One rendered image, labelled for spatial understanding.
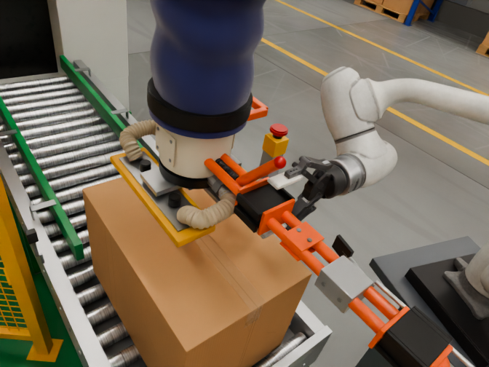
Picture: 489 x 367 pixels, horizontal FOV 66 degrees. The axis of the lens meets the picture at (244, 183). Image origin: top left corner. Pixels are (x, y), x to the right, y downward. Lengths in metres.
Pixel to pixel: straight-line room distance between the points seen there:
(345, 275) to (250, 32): 0.45
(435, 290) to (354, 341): 0.84
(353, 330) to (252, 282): 1.27
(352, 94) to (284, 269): 0.49
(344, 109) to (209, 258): 0.51
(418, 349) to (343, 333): 1.56
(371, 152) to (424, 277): 0.65
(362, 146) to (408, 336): 0.45
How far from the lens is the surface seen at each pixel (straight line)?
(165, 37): 0.74
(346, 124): 0.93
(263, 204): 0.74
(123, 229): 1.10
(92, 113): 2.42
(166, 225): 0.85
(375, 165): 0.94
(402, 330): 0.65
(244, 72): 0.76
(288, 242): 0.71
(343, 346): 2.15
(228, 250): 1.06
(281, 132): 1.43
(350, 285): 0.67
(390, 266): 1.50
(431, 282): 1.47
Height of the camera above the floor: 1.75
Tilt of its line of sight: 39 degrees down
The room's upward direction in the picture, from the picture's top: 12 degrees clockwise
